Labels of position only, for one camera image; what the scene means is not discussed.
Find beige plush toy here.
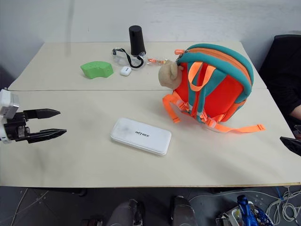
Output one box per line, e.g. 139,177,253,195
158,59,186,89

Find orange and teal backpack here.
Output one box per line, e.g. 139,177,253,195
162,42,266,135

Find blue patterned object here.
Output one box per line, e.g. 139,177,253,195
236,194,268,226

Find orange wrapped small item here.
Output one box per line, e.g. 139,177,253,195
146,57,169,67

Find clear safety goggles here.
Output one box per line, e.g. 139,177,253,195
111,47,148,71

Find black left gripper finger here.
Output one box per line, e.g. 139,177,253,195
23,108,62,120
26,128,67,145

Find green foam block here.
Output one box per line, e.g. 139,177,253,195
80,60,114,80

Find black cylinder speaker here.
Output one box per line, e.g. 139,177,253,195
128,24,147,56

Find white rectangular case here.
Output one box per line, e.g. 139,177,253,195
109,117,173,157

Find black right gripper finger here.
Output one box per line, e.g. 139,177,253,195
279,136,301,156

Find dark rounded shape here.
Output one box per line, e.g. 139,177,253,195
107,199,146,226
169,195,198,226

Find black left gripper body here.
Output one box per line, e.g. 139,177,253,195
3,110,32,143

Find white cable bundle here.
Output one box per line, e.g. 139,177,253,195
265,185,301,222

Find black office chair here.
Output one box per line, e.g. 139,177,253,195
258,34,301,124

